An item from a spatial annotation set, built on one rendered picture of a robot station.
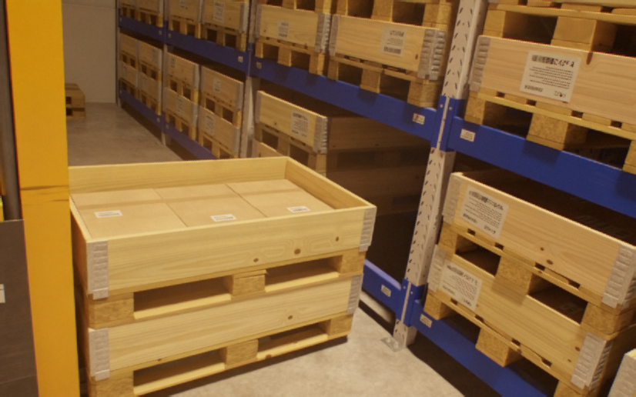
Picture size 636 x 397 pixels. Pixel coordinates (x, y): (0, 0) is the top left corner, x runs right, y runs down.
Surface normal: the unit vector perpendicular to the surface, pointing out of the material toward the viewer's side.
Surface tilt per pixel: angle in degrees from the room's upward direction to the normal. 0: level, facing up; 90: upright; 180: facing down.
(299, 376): 0
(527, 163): 90
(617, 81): 90
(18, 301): 90
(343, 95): 90
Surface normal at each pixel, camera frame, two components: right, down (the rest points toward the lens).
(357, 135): 0.58, 0.36
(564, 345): -0.81, 0.11
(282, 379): 0.13, -0.93
